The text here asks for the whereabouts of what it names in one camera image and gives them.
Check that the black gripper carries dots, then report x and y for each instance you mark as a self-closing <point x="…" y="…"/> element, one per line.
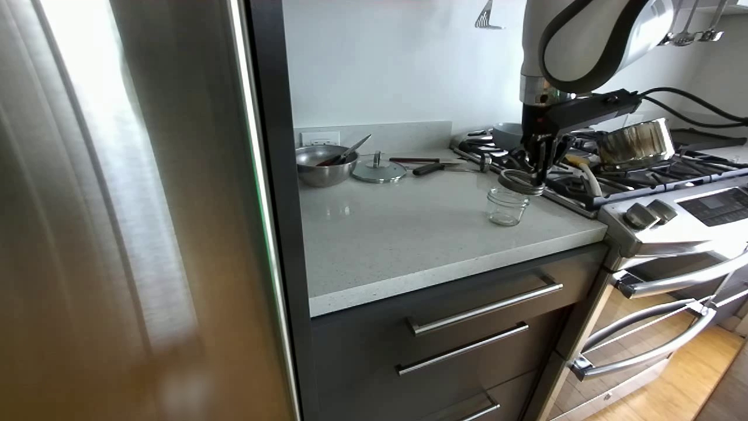
<point x="542" y="124"/>

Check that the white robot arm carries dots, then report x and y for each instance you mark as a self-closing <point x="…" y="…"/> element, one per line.
<point x="571" y="47"/>

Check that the glass pot lid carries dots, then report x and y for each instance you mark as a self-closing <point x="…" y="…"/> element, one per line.
<point x="378" y="171"/>

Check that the stainless steel pot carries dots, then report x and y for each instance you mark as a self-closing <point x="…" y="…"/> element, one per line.
<point x="636" y="143"/>

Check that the gas stove range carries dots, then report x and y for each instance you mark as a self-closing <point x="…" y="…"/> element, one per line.
<point x="675" y="247"/>

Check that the grey drawer cabinet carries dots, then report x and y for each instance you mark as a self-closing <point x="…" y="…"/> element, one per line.
<point x="467" y="350"/>

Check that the small steel bowl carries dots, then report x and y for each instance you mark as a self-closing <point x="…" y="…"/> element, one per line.
<point x="317" y="170"/>

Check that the stainless steel refrigerator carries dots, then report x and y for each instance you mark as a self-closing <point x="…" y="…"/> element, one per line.
<point x="138" y="274"/>

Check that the wooden handled brush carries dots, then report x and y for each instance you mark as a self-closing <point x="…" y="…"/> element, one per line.
<point x="582" y="164"/>

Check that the black handled kitchen utensil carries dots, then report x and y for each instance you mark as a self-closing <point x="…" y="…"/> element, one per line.
<point x="422" y="166"/>

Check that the wall outlet plate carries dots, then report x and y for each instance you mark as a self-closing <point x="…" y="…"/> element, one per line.
<point x="319" y="138"/>

